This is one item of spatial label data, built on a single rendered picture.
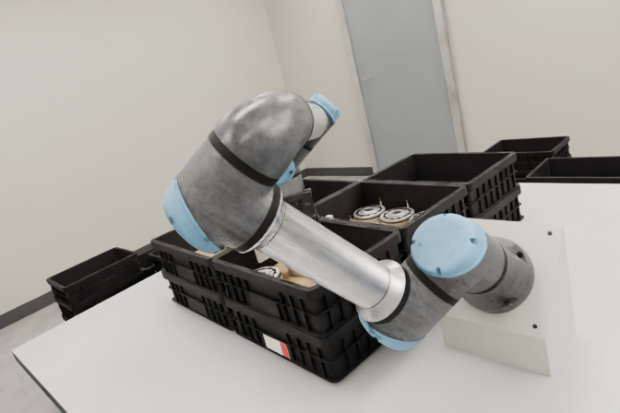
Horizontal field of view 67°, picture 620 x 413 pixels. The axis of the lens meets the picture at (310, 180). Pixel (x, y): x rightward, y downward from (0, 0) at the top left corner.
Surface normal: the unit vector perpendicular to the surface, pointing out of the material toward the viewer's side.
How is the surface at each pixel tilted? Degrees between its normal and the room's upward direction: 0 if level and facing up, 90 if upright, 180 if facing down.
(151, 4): 90
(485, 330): 90
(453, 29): 90
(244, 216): 93
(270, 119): 60
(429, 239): 41
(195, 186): 69
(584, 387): 0
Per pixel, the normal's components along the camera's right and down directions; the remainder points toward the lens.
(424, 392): -0.24, -0.94
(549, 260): -0.66, -0.39
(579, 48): -0.67, 0.34
